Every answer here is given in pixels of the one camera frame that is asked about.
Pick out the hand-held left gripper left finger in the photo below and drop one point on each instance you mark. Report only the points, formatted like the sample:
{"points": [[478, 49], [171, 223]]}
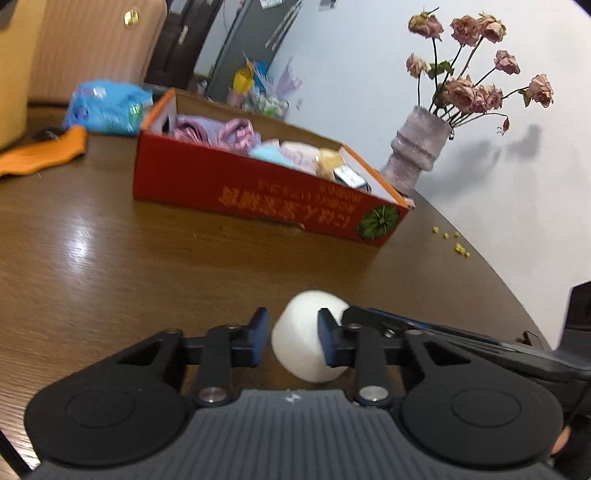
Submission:
{"points": [[249, 344]]}

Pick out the fallen pale petal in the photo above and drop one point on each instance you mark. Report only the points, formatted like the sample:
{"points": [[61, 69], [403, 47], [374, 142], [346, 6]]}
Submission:
{"points": [[409, 202]]}

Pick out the person's right hand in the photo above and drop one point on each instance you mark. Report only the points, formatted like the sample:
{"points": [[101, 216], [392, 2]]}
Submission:
{"points": [[563, 441]]}

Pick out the light blue fluffy towel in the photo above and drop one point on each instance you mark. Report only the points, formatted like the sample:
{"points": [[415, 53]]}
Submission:
{"points": [[270, 154]]}

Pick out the pink suitcase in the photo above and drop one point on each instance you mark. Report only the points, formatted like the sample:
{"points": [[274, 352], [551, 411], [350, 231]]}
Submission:
{"points": [[92, 55]]}

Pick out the lilac fluffy towel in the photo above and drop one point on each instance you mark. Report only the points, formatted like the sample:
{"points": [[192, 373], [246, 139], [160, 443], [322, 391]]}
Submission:
{"points": [[196, 129]]}

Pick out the orange plastic tool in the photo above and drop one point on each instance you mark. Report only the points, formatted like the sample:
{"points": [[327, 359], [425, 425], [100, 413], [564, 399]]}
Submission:
{"points": [[41, 157]]}

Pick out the yellow thermos jug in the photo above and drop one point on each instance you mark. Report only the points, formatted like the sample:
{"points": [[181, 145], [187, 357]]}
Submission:
{"points": [[14, 92]]}

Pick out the white round sponge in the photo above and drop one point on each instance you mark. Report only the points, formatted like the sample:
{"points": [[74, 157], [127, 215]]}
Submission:
{"points": [[298, 332]]}

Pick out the scattered yellow flower bits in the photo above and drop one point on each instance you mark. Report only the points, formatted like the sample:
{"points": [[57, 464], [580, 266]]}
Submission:
{"points": [[459, 249]]}

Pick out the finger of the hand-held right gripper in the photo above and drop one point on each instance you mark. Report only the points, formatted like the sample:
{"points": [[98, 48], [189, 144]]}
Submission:
{"points": [[498, 353], [369, 316]]}

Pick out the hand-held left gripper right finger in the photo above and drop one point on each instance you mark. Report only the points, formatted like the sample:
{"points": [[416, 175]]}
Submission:
{"points": [[330, 344]]}

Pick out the red cardboard box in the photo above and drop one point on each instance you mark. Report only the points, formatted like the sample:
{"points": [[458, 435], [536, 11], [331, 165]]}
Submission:
{"points": [[207, 184]]}

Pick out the grey refrigerator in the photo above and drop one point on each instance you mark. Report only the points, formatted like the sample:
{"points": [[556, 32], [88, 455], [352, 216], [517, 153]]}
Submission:
{"points": [[240, 41]]}

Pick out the bunch of dried roses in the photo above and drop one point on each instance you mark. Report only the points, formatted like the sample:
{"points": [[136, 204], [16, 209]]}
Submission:
{"points": [[461, 90]]}

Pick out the blue tissue packet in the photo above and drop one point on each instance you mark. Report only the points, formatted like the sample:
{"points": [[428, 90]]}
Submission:
{"points": [[106, 108]]}

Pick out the dark brown entrance door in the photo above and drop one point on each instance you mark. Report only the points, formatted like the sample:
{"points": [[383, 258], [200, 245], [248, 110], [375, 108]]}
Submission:
{"points": [[171, 50]]}

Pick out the white and yellow plush toy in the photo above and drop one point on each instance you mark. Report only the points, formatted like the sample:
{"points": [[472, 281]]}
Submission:
{"points": [[330, 161]]}

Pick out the pink textured vase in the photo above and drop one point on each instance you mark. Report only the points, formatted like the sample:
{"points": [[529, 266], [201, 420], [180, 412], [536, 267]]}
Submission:
{"points": [[415, 147]]}

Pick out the blue and white packet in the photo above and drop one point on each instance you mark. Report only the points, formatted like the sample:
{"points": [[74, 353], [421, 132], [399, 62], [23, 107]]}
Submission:
{"points": [[348, 177]]}

